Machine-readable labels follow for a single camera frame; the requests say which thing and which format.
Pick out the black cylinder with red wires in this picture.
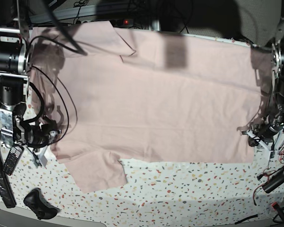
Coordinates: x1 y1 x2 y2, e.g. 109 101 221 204
262 165 284 193

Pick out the black cordless phone handset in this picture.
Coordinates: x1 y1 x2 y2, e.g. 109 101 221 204
3 146 24 175

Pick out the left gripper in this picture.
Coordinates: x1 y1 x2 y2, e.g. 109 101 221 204
242 113 284 157

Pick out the terrazzo patterned table cover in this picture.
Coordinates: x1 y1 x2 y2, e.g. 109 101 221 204
0 29 284 225

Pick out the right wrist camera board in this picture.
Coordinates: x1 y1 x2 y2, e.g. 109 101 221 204
37 153 48 167

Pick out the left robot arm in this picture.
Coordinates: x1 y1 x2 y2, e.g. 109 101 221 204
243 0 284 158

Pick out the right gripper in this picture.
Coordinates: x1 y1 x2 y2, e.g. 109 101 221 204
21 120 62 166

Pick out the long black bar in plastic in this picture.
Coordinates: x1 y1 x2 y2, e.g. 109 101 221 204
0 153 17 209

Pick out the black cable bottom right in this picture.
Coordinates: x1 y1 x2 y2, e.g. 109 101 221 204
234 214 258 225

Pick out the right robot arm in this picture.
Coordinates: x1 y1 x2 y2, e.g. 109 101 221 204
0 0 59 166

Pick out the black game controller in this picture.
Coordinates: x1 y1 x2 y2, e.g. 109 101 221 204
23 188 61 220

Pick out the black power strip red switch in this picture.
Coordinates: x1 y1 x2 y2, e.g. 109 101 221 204
109 18 133 27

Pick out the pink T-shirt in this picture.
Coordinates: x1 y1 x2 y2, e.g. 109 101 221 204
32 22 271 193

